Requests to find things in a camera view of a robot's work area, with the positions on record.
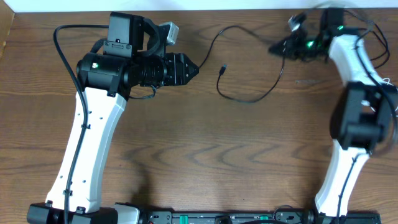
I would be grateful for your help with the brown side panel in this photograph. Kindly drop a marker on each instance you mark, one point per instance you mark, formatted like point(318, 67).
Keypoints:
point(6, 20)

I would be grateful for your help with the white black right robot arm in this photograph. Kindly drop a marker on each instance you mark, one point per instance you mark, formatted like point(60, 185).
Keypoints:
point(364, 114)

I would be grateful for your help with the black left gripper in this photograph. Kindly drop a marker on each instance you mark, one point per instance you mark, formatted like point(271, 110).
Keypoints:
point(176, 66)

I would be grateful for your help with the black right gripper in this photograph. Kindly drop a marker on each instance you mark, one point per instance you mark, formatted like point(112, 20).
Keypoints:
point(291, 48)

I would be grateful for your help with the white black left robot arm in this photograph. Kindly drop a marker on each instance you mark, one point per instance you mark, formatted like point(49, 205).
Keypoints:
point(106, 80)

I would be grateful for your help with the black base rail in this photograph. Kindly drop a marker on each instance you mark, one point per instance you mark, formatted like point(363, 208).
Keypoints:
point(283, 216)

